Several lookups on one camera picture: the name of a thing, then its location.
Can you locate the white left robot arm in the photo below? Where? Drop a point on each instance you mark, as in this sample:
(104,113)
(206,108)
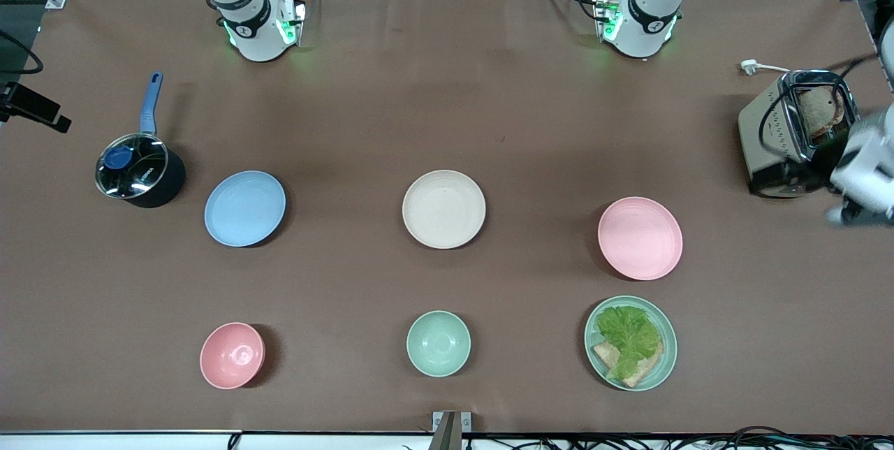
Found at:
(642,24)

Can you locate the brown bread slice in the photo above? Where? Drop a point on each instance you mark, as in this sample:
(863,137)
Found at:
(646,366)

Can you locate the pink bowl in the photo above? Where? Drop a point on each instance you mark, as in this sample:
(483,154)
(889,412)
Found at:
(232,356)

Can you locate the black side camera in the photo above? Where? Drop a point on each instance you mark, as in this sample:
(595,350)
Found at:
(31,107)

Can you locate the metal table bracket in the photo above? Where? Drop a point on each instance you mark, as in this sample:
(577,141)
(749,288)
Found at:
(451,425)

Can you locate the beige plate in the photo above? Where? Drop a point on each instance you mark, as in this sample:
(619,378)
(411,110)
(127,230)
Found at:
(443,209)

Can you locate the blue plate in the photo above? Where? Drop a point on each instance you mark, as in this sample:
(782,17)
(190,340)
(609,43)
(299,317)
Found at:
(244,209)

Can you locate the green bowl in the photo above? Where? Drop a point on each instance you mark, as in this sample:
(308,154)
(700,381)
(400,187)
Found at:
(438,343)

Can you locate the glass lid with blue knob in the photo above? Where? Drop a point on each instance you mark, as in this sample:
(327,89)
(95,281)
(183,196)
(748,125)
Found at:
(131,165)

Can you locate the silver toaster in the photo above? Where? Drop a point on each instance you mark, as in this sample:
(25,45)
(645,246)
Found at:
(761,149)

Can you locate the green plate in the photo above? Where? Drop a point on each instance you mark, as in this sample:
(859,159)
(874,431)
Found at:
(667,359)

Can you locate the toast slice in toaster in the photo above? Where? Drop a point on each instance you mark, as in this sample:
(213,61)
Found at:
(821,111)

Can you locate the pink plate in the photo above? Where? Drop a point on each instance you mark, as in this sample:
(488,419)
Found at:
(640,238)

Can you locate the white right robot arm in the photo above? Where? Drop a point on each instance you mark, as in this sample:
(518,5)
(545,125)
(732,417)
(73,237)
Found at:
(255,31)

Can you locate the green lettuce leaf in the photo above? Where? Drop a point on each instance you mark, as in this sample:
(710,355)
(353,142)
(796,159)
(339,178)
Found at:
(628,335)

